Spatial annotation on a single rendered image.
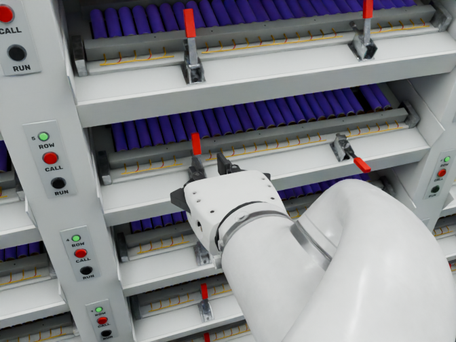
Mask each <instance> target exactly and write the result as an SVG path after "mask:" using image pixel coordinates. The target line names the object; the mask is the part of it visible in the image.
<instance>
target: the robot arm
mask: <svg viewBox="0 0 456 342"><path fill-rule="evenodd" d="M216 157H217V167H218V173H219V174H220V176H215V177H212V178H205V177H204V169H203V167H202V165H201V164H200V162H199V160H198V159H197V158H196V157H192V158H191V160H192V166H190V167H189V176H190V178H191V179H190V180H189V181H187V182H186V183H185V184H184V185H183V188H179V189H177V190H175V191H173V192H171V193H170V201H171V203H172V204H174V205H175V206H178V207H179V208H181V209H183V210H185V211H186V214H187V219H188V221H189V224H190V226H191V227H192V229H193V231H194V232H195V234H196V236H197V237H198V239H199V240H200V242H201V243H202V244H203V246H204V247H205V248H206V250H207V251H208V252H209V253H210V254H211V255H212V256H213V260H212V261H213V265H214V267H215V269H222V270H223V272H224V274H225V277H226V278H227V281H228V283H229V285H230V287H231V289H232V291H233V293H234V296H235V298H236V300H237V302H238V305H239V306H240V309H241V310H242V313H243V315H244V317H245V319H246V321H247V324H248V326H249V328H250V330H251V332H252V335H253V337H254V339H255V341H256V342H455V338H456V290H455V283H454V279H453V275H452V273H451V269H450V267H449V263H448V261H447V258H446V257H445V255H444V253H443V251H442V248H441V247H440V245H439V243H438V242H437V241H436V239H435V237H434V236H433V235H432V233H431V232H430V231H429V229H428V228H427V227H426V226H425V225H424V224H423V222H422V221H421V220H420V219H419V218H418V217H417V216H416V215H415V214H414V213H413V212H412V211H410V210H409V209H408V208H407V207H406V206H405V205H404V204H402V203H401V202H399V201H398V200H396V199H395V198H393V197H392V196H390V195H389V194H387V193H386V192H384V191H382V190H381V188H379V187H378V186H374V185H372V184H371V183H369V182H367V181H366V182H365V181H363V180H358V179H345V180H341V181H339V182H337V183H336V184H334V185H333V186H331V187H330V188H329V189H327V190H326V191H325V192H323V194H322V195H321V196H320V197H319V198H318V199H317V200H316V201H315V202H314V203H313V204H312V205H311V206H310V207H309V208H308V209H307V210H306V211H305V212H304V213H303V214H302V215H301V216H300V217H299V218H298V220H297V221H296V222H294V221H293V220H292V219H291V218H290V217H289V216H288V214H287V213H286V210H285V207H284V205H283V203H282V201H281V199H280V196H279V195H278V192H277V191H276V189H275V188H274V186H273V185H272V184H271V174H270V173H262V172H259V171H258V170H243V169H240V167H239V166H238V165H237V164H232V163H231V162H230V161H229V159H226V157H225V156H224V155H223V154H222V152H220V153H217V154H216Z"/></svg>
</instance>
